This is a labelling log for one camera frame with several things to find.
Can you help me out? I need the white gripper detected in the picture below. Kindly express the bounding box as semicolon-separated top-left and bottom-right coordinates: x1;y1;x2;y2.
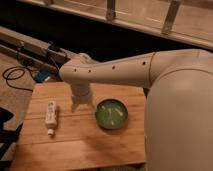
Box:
70;83;95;113

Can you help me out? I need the white plastic bottle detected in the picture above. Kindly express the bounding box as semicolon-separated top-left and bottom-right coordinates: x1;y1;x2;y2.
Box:
45;101;57;136

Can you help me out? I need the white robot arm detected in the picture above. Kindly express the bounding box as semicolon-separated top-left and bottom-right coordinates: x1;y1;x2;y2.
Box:
59;49;213;171

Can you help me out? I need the green ceramic bowl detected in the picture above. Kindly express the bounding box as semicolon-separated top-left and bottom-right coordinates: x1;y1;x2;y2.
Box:
95;99;128;130

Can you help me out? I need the wooden table board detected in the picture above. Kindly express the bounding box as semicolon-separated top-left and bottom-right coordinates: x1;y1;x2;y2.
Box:
11;82;145;171

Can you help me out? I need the blue box on floor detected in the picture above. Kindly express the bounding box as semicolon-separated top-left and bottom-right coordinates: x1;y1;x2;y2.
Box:
34;69;50;83

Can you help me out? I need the black chair base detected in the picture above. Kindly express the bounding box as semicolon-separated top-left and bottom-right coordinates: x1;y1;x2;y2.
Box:
0;107;22;171

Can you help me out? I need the black cable loop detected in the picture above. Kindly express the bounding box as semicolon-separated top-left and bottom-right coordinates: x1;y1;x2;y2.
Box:
1;65;35;92

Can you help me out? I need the metal window frame rail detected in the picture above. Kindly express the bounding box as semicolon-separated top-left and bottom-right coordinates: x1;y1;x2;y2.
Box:
19;0;213;50

